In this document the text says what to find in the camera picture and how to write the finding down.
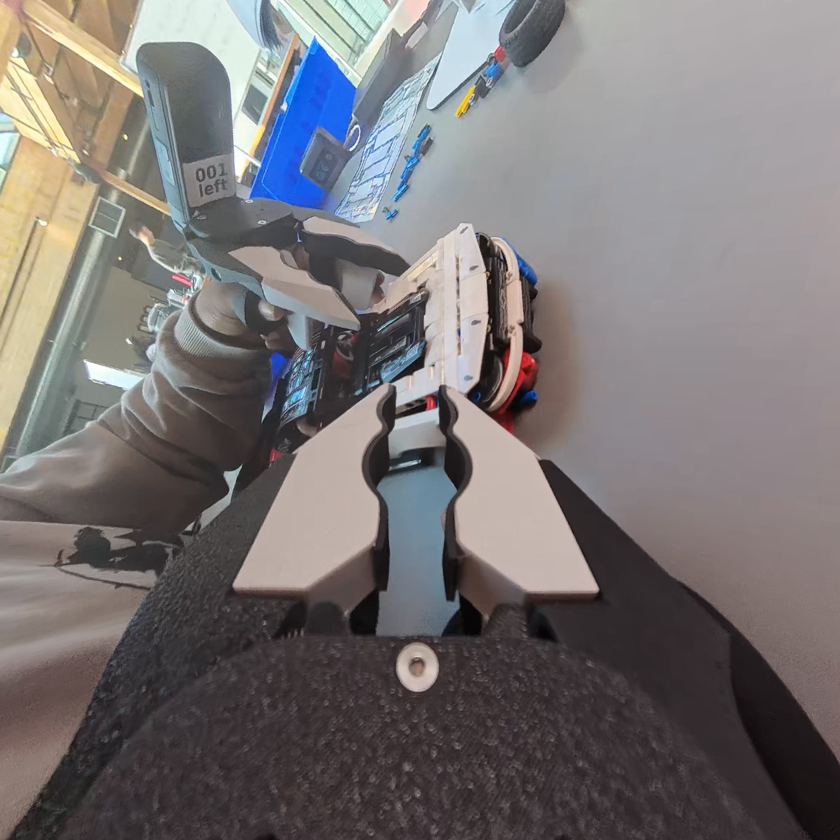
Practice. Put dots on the person's left forearm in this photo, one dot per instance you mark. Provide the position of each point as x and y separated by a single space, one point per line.
164 420

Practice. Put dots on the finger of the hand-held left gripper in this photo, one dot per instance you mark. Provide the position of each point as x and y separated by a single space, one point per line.
289 289
354 249

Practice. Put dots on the person's left hand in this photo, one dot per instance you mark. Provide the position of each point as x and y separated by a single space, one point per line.
220 312

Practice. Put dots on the toy brick race car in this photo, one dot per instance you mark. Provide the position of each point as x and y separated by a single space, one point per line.
459 295

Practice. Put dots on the scattered small blue bricks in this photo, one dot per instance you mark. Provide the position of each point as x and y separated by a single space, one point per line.
423 139

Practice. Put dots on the holographic sticker sheet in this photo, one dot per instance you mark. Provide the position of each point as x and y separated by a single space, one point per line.
380 151

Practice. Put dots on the white book stand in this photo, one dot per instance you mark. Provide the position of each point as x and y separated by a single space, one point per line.
466 59

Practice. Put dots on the small yellow brick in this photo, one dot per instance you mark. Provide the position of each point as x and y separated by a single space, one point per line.
466 103

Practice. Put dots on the person's grey printed sweatshirt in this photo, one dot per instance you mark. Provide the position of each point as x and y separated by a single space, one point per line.
52 623

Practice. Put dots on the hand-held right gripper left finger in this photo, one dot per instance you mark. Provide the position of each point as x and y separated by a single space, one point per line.
315 525

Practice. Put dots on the blue plastic crate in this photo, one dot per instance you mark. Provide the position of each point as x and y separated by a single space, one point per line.
295 111

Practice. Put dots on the black toy tyre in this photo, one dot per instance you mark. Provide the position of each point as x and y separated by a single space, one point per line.
531 36

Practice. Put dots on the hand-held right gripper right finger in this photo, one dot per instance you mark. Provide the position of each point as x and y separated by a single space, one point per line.
518 531

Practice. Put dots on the black box device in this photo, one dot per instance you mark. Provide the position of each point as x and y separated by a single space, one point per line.
394 65

